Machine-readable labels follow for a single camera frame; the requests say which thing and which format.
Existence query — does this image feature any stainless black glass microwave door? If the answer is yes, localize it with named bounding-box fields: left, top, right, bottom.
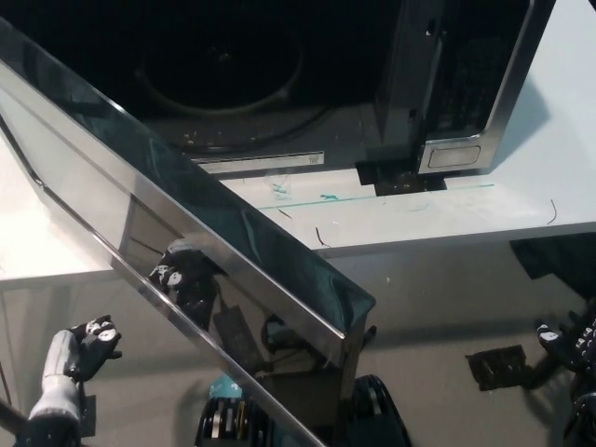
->
left=0, top=16, right=377, bottom=447

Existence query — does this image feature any silver microwave door release button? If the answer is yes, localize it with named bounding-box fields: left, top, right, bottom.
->
left=427, top=144, right=482, bottom=169

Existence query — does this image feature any glass microwave turntable plate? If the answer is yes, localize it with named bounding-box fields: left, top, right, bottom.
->
left=135, top=25, right=306, bottom=118

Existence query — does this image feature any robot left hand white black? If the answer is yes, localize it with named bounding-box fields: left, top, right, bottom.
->
left=41, top=315, right=124, bottom=384

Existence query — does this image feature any robot right hand white black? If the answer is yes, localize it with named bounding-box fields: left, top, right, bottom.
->
left=535, top=306, right=596, bottom=374

